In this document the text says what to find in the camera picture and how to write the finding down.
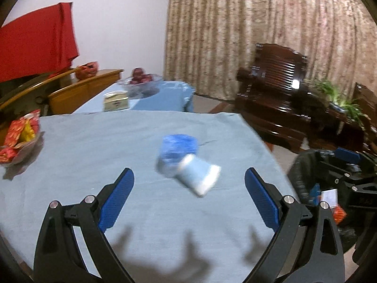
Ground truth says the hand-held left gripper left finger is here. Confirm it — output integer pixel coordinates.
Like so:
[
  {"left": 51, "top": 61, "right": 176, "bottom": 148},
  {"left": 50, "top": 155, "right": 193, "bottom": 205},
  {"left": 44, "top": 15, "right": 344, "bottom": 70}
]
[{"left": 33, "top": 167, "right": 135, "bottom": 283}]

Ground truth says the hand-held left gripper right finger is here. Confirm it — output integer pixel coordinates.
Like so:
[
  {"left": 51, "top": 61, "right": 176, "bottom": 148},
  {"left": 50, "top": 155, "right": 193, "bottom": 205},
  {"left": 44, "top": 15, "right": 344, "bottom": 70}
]
[{"left": 244, "top": 167, "right": 346, "bottom": 283}]

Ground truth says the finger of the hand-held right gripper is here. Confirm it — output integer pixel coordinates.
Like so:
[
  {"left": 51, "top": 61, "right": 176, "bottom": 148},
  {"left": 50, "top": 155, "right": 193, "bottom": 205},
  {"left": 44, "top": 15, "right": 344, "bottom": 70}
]
[
  {"left": 320, "top": 159, "right": 377, "bottom": 183},
  {"left": 334, "top": 147, "right": 377, "bottom": 168}
]

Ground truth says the black trash bin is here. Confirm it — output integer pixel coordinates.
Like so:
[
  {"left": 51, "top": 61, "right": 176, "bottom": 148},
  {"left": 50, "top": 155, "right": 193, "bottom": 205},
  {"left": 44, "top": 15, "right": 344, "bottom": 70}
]
[{"left": 287, "top": 149, "right": 377, "bottom": 252}]

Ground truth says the pale blue paper cup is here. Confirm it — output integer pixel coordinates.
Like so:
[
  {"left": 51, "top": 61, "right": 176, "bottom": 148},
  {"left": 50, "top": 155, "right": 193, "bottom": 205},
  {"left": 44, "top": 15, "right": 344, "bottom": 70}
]
[{"left": 175, "top": 154, "right": 222, "bottom": 197}]

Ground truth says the blue plastic cover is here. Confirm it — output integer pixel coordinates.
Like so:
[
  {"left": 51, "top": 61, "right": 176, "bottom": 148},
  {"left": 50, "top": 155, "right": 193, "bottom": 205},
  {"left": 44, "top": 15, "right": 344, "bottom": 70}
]
[{"left": 156, "top": 134, "right": 197, "bottom": 179}]

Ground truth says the dark wooden side table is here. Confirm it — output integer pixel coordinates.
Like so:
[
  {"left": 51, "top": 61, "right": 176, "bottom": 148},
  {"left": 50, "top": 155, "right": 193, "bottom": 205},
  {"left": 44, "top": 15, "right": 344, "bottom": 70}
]
[{"left": 303, "top": 106, "right": 372, "bottom": 154}]

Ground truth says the blue plastic piece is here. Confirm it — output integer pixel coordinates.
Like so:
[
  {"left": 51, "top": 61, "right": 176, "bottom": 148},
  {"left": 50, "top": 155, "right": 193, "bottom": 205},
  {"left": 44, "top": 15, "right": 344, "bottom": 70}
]
[{"left": 309, "top": 183, "right": 322, "bottom": 204}]

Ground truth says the green potted plant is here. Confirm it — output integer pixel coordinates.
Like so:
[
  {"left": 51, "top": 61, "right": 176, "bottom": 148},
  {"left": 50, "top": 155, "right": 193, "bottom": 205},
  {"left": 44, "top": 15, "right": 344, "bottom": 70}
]
[{"left": 314, "top": 78, "right": 366, "bottom": 124}]

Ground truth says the grey-blue tablecloth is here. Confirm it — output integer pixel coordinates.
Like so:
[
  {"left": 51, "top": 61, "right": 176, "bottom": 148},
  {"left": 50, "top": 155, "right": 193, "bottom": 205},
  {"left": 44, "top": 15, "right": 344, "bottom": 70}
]
[{"left": 0, "top": 111, "right": 291, "bottom": 278}]

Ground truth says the dark wooden armchair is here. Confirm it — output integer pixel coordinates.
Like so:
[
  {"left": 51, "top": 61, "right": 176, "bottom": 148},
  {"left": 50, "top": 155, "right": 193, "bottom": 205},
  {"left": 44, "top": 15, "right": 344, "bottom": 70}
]
[{"left": 234, "top": 44, "right": 324, "bottom": 154}]

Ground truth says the tissue box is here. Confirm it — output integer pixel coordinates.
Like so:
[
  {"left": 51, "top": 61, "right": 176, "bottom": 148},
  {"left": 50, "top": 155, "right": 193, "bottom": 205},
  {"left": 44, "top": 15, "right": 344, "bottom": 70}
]
[{"left": 103, "top": 92, "right": 130, "bottom": 112}]

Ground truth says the grey snack bowl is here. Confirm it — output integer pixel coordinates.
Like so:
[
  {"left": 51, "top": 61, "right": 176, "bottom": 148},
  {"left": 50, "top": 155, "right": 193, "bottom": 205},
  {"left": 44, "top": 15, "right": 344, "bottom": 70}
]
[{"left": 0, "top": 131, "right": 45, "bottom": 166}]

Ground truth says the light wooden cabinet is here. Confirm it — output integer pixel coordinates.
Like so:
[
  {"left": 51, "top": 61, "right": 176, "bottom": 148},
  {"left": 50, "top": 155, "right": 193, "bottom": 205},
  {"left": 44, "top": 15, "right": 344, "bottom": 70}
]
[{"left": 0, "top": 68, "right": 124, "bottom": 136}]

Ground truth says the glass fruit bowl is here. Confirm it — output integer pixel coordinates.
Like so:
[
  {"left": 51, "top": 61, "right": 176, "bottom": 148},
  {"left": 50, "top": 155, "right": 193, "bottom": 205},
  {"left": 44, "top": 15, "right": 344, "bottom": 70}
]
[{"left": 117, "top": 74, "right": 162, "bottom": 99}]

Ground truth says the light blue tablecloth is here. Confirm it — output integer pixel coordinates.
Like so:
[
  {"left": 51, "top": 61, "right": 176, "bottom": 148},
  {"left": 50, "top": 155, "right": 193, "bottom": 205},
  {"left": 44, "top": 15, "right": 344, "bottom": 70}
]
[{"left": 72, "top": 81, "right": 195, "bottom": 114}]

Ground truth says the yellow snack packet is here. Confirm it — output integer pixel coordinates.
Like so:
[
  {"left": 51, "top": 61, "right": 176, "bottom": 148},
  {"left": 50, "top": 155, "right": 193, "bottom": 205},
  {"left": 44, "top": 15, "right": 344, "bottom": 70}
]
[{"left": 21, "top": 121, "right": 36, "bottom": 141}]

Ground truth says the small red snack packet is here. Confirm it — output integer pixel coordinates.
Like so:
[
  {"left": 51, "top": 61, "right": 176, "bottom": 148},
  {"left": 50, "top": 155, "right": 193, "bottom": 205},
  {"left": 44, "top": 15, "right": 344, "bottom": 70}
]
[{"left": 0, "top": 147, "right": 19, "bottom": 165}]

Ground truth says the large red snack packet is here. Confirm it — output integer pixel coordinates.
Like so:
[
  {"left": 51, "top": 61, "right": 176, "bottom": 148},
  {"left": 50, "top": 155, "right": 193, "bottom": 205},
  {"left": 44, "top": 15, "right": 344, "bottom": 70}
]
[{"left": 5, "top": 110, "right": 41, "bottom": 147}]

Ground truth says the red woven basket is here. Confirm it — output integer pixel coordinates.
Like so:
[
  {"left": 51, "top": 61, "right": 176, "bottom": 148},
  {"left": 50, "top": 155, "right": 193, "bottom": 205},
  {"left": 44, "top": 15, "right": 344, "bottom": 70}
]
[{"left": 76, "top": 61, "right": 99, "bottom": 80}]

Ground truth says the beige patterned curtain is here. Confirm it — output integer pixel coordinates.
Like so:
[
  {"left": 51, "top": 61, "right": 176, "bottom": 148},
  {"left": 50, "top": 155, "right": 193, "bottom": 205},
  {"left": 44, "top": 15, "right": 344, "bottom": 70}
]
[{"left": 163, "top": 0, "right": 377, "bottom": 101}]

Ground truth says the red cloth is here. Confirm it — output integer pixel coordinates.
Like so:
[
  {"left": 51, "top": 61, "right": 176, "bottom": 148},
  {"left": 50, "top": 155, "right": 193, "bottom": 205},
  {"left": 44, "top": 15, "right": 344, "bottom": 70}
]
[{"left": 0, "top": 2, "right": 80, "bottom": 83}]

